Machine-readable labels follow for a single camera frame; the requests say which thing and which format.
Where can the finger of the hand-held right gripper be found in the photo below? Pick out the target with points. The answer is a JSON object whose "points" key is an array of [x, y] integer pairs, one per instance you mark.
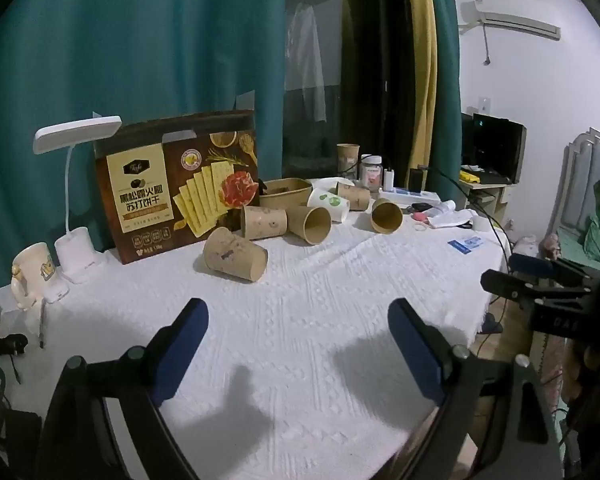
{"points": [[505, 284], [530, 264]]}

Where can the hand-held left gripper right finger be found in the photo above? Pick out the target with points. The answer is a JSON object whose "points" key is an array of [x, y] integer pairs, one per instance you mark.
{"points": [[414, 352]]}

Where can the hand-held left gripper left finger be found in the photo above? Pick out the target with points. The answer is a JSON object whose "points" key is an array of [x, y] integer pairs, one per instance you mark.
{"points": [[182, 345]]}

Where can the brown paper cup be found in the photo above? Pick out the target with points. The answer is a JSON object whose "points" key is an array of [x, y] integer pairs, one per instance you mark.
{"points": [[386, 216], [230, 256], [354, 196], [262, 222], [348, 160], [307, 224]]}

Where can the white green-print paper cup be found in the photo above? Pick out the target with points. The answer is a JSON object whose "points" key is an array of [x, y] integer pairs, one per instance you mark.
{"points": [[327, 202]]}

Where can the blue and white card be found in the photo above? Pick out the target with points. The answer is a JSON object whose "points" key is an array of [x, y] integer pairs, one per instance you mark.
{"points": [[465, 244]]}

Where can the white tape roll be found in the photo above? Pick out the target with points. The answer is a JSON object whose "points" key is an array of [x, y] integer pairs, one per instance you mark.
{"points": [[482, 223]]}

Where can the small wooden desk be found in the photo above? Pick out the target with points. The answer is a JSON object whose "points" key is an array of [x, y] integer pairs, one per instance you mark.
{"points": [[490, 195]]}

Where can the crumpled white paper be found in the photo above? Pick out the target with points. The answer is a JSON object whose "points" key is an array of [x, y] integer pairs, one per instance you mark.
{"points": [[447, 219]]}

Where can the grey padded headboard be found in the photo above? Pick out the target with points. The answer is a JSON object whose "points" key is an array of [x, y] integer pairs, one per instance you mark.
{"points": [[580, 185]]}

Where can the small pink object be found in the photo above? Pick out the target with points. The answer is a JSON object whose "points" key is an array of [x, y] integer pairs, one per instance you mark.
{"points": [[420, 216]]}

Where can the white textured tablecloth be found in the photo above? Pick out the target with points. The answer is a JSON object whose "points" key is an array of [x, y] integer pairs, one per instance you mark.
{"points": [[290, 320]]}

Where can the black monitor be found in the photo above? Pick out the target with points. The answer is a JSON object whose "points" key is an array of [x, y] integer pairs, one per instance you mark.
{"points": [[500, 147]]}

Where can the small black box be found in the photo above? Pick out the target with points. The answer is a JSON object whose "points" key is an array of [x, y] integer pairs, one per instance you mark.
{"points": [[418, 180]]}

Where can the white desk lamp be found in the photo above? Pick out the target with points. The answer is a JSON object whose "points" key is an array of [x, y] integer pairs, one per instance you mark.
{"points": [[77, 255]]}

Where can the black pen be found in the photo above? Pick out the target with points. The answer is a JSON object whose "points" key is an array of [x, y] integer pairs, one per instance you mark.
{"points": [[42, 327]]}

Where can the small white bottle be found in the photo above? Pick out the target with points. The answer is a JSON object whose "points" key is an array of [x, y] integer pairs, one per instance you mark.
{"points": [[390, 180]]}

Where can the brown cracker box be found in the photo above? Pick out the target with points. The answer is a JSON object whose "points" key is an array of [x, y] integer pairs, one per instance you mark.
{"points": [[175, 185]]}

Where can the white and yellow mug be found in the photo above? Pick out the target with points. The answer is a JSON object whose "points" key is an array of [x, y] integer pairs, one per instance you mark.
{"points": [[32, 270]]}

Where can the small black object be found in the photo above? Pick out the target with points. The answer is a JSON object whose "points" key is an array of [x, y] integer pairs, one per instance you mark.
{"points": [[10, 343]]}

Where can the glass jar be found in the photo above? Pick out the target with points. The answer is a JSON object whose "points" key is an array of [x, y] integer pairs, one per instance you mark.
{"points": [[371, 174]]}

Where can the brown paper bowl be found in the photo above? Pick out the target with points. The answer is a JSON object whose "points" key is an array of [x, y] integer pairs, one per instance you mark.
{"points": [[285, 194]]}

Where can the black bag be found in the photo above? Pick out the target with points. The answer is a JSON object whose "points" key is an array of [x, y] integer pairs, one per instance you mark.
{"points": [[10, 445]]}

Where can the teal curtain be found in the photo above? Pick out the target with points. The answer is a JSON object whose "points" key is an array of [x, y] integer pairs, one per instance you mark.
{"points": [[447, 75], [130, 50]]}

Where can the yellow curtain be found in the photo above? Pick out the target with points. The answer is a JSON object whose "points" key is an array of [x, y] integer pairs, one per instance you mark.
{"points": [[422, 70]]}

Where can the white air conditioner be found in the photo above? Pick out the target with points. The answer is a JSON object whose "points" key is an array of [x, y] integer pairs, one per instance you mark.
{"points": [[510, 17]]}

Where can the white hanging garment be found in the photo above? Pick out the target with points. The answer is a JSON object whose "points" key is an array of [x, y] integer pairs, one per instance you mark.
{"points": [[312, 60]]}

